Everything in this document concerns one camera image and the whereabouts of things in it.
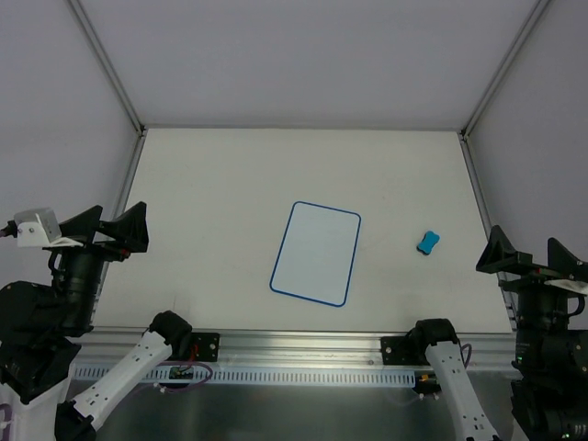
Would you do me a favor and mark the blue whiteboard eraser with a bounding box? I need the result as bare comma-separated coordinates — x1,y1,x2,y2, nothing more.
416,231,440,255

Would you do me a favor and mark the blue framed whiteboard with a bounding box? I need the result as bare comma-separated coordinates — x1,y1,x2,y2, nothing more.
269,200,362,308

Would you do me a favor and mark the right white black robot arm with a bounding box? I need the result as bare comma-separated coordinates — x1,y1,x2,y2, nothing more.
407,225,587,440

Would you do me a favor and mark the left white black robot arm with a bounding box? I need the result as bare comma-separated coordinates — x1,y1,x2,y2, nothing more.
1,202,192,440

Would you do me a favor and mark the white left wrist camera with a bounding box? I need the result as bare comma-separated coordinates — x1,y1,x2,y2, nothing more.
14,208,79,248

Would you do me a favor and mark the aluminium mounting rail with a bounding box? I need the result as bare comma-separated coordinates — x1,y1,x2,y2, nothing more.
75,327,515,372

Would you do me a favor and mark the white slotted cable duct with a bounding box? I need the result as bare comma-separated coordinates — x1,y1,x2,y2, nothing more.
73,365,418,388

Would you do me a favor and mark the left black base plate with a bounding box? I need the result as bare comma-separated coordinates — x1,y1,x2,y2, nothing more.
171,332,221,363

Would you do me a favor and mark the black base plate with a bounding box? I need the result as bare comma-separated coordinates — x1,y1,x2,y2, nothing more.
171,332,221,363
379,335,429,367

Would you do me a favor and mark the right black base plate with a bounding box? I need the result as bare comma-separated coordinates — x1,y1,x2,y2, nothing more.
379,335,429,367

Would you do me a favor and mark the left aluminium corner post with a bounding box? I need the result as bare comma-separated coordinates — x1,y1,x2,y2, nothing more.
64,0,144,134

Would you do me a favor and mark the aluminium corner post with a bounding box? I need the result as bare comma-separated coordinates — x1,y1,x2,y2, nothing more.
460,0,552,140
64,0,144,134

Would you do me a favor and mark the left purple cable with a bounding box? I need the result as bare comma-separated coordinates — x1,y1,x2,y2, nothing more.
0,220,215,441

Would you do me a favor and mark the right aluminium corner post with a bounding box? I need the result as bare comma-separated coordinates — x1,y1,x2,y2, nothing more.
460,0,552,140

